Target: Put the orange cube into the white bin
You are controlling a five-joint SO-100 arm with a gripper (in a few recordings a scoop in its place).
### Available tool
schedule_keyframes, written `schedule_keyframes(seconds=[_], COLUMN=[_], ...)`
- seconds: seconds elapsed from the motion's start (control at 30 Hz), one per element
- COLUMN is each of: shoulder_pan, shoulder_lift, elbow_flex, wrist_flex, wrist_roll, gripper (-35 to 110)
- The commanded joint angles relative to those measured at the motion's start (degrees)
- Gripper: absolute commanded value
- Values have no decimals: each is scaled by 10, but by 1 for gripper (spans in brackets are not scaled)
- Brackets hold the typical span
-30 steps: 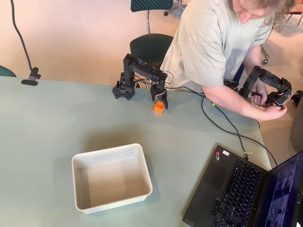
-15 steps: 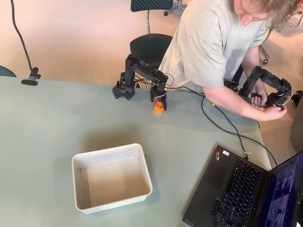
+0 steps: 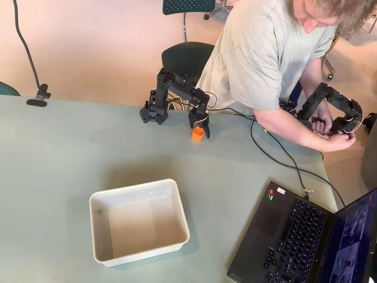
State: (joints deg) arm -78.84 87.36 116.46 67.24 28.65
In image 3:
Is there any black cable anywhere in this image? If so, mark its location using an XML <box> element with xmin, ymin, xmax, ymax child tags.
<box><xmin>207</xmin><ymin>106</ymin><xmax>313</xmax><ymax>200</ymax></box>
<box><xmin>234</xmin><ymin>113</ymin><xmax>346</xmax><ymax>207</ymax></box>

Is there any servo wire loop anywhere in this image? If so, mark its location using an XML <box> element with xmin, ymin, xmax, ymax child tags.
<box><xmin>204</xmin><ymin>90</ymin><xmax>218</xmax><ymax>110</ymax></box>

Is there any white plastic bin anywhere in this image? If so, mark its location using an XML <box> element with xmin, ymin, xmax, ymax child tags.
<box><xmin>89</xmin><ymin>178</ymin><xmax>191</xmax><ymax>268</ymax></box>

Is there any person's right forearm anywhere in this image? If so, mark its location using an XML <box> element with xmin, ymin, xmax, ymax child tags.
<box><xmin>252</xmin><ymin>106</ymin><xmax>328</xmax><ymax>153</ymax></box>

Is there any orange cube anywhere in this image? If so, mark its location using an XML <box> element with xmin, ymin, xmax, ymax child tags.
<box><xmin>191</xmin><ymin>127</ymin><xmax>205</xmax><ymax>143</ymax></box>

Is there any dark green perforated chair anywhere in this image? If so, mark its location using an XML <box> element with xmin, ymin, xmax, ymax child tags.
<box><xmin>161</xmin><ymin>41</ymin><xmax>216</xmax><ymax>89</ymax></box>
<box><xmin>0</xmin><ymin>81</ymin><xmax>22</xmax><ymax>97</ymax></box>
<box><xmin>162</xmin><ymin>0</ymin><xmax>236</xmax><ymax>42</ymax></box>

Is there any person in grey t-shirt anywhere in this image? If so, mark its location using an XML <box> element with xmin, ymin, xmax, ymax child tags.
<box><xmin>196</xmin><ymin>0</ymin><xmax>377</xmax><ymax>116</ymax></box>

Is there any person's left forearm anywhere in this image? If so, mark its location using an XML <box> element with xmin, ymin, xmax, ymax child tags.
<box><xmin>300</xmin><ymin>57</ymin><xmax>328</xmax><ymax>119</ymax></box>

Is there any person's left hand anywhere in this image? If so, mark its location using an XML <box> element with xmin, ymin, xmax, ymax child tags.
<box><xmin>311</xmin><ymin>113</ymin><xmax>334</xmax><ymax>137</ymax></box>

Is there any chrome caster leg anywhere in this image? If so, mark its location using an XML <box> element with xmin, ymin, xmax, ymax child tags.
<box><xmin>322</xmin><ymin>55</ymin><xmax>337</xmax><ymax>81</ymax></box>

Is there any person's right hand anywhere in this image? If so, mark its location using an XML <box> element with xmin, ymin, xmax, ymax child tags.
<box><xmin>322</xmin><ymin>134</ymin><xmax>357</xmax><ymax>152</ymax></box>

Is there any black laptop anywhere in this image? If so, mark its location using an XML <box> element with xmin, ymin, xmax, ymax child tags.
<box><xmin>226</xmin><ymin>180</ymin><xmax>377</xmax><ymax>283</ymax></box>

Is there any black leader arm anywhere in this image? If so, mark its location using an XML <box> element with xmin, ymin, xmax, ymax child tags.
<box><xmin>279</xmin><ymin>82</ymin><xmax>364</xmax><ymax>136</ymax></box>

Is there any black gooseneck clamp holder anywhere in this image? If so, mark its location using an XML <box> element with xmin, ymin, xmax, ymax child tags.
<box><xmin>12</xmin><ymin>0</ymin><xmax>52</xmax><ymax>108</ymax></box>

